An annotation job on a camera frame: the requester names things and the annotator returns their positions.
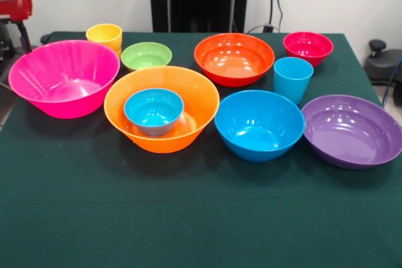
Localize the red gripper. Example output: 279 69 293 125
0 0 33 55

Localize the large pink bowl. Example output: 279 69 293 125
8 39 121 120

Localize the small teal bowl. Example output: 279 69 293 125
123 87 185 138

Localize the large orange bowl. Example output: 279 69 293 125
103 65 220 154

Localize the black equipment box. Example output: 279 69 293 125
0 23 14 60

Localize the yellow cup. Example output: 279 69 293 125
85 23 123 57

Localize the small green bowl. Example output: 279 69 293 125
121 41 173 72

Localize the red-orange bowl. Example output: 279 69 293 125
193 32 276 88

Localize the medium blue bowl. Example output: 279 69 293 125
214 89 306 164

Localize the dark green tablecloth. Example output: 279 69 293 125
0 31 402 268

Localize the blue cup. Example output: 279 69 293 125
273 56 315 107

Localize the small crimson bowl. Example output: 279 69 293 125
282 31 335 68

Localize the purple bowl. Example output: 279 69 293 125
300 94 402 170

